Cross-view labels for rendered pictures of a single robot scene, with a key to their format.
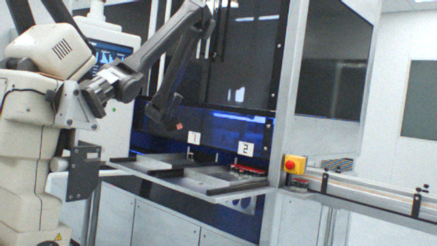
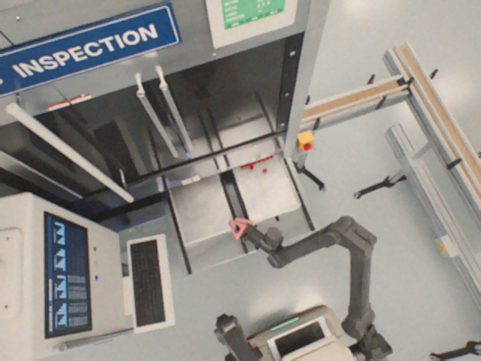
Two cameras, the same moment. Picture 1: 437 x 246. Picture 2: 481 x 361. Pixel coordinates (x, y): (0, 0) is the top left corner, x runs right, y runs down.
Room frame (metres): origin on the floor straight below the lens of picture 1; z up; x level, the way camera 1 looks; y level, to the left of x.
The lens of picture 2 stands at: (1.37, 0.42, 2.59)
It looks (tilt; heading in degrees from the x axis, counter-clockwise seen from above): 72 degrees down; 309
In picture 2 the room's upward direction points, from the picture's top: 8 degrees counter-clockwise
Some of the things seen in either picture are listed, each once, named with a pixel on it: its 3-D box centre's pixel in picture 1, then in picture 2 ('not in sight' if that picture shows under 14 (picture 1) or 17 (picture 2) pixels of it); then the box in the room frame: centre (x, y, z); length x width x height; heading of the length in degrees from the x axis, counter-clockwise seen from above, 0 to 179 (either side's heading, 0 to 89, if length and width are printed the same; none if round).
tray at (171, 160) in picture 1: (179, 161); (200, 204); (1.84, 0.18, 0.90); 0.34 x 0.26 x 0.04; 140
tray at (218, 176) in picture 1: (230, 175); (264, 182); (1.62, -0.08, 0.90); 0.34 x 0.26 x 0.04; 140
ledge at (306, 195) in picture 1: (299, 192); (301, 141); (1.58, -0.39, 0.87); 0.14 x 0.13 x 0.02; 140
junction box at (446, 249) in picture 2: not in sight; (445, 247); (0.60, -0.38, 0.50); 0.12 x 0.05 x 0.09; 140
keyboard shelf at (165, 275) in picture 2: (89, 169); (142, 283); (1.90, 0.65, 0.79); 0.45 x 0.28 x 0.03; 132
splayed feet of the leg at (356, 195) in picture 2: not in sight; (387, 183); (0.96, -0.77, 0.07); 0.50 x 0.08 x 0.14; 50
